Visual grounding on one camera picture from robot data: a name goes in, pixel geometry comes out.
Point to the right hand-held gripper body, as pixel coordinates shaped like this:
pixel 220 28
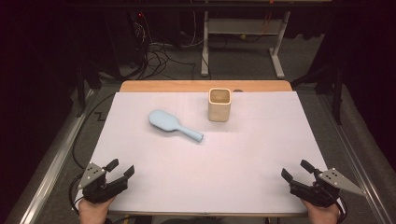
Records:
pixel 317 191

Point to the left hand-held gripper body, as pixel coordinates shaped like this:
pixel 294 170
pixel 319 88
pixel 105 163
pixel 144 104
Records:
pixel 99 189

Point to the light blue hairbrush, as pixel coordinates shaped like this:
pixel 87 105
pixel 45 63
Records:
pixel 165 120

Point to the person's right hand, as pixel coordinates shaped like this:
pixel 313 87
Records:
pixel 322 214

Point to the person's left hand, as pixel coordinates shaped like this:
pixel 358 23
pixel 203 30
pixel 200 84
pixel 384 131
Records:
pixel 93 213

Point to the white paper sheet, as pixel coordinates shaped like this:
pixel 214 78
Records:
pixel 218 168

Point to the dark metal stand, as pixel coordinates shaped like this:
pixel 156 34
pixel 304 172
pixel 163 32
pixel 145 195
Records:
pixel 85 81
pixel 336 90

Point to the beige square cup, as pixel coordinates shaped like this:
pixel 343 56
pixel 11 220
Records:
pixel 219 109

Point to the wooden table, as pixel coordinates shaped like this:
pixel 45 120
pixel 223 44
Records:
pixel 186 86

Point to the small yellow-green ball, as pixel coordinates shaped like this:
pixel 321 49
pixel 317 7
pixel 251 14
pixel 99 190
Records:
pixel 243 36

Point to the aluminium rail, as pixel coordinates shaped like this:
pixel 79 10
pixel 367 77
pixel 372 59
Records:
pixel 355 149
pixel 49 168

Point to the white metal stand frame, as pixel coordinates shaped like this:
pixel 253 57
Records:
pixel 243 26

